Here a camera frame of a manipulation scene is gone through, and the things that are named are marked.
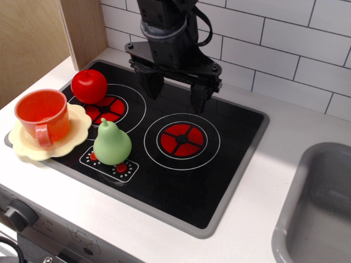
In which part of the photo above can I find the black toy stove top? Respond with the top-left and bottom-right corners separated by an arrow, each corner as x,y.
43,61 -> 269,238

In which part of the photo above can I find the grey oven knob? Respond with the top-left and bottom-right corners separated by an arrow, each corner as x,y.
4,199 -> 39,232

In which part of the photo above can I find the green toy pear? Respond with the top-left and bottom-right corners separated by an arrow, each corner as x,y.
93,118 -> 132,165

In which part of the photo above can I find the wooden side panel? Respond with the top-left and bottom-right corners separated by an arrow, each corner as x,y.
1,1 -> 108,107

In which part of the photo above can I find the grey sink basin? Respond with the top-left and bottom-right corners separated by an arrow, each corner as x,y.
271,142 -> 350,262

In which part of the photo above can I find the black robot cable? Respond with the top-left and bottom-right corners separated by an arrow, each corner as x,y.
189,5 -> 213,47

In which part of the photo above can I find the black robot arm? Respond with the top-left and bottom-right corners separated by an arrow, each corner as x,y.
125,1 -> 222,113

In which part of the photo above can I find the cream scalloped plate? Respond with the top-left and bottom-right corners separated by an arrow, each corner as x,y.
5,104 -> 92,161

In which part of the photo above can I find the grey oven control panel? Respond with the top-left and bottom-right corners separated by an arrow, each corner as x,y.
1,186 -> 141,262

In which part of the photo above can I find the orange plastic cup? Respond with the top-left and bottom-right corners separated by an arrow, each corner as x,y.
14,89 -> 70,148

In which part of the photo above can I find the red toy apple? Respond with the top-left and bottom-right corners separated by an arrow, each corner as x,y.
71,69 -> 108,104

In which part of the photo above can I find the black cable bottom left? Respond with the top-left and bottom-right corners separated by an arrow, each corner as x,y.
0,236 -> 25,263

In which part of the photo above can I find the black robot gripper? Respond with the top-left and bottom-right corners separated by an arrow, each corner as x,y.
124,21 -> 222,114

